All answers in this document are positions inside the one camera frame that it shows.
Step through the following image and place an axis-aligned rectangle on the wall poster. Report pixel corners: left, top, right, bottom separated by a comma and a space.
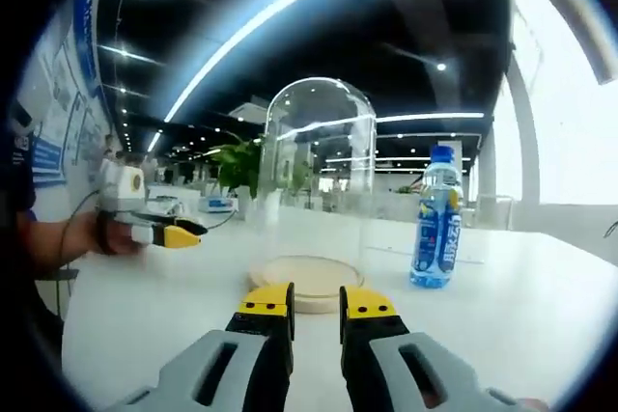
14, 0, 113, 187

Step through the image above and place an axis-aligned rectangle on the person's left hand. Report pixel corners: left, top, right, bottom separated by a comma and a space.
94, 211, 149, 257

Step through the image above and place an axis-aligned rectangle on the clear glass dome cover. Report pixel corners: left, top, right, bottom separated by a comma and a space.
250, 76, 379, 288

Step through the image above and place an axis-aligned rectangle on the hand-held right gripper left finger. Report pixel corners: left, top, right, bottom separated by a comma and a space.
115, 281, 296, 412

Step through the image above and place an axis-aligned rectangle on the curved ceiling light strip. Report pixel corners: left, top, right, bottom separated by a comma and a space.
163, 0, 484, 124

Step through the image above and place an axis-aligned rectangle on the white and blue table device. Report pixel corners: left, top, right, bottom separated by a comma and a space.
200, 193, 241, 214

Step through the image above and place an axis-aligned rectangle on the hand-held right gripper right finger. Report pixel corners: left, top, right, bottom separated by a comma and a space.
339, 285, 520, 412

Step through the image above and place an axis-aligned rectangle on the round wooden base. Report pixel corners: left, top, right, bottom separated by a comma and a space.
249, 254, 362, 315

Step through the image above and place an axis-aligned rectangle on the green potted plant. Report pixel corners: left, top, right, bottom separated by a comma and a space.
211, 134, 315, 221

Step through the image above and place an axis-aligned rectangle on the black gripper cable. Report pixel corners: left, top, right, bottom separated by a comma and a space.
60, 189, 102, 268

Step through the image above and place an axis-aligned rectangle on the blue Mizone drink bottle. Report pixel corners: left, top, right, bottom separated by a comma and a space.
409, 144, 465, 290

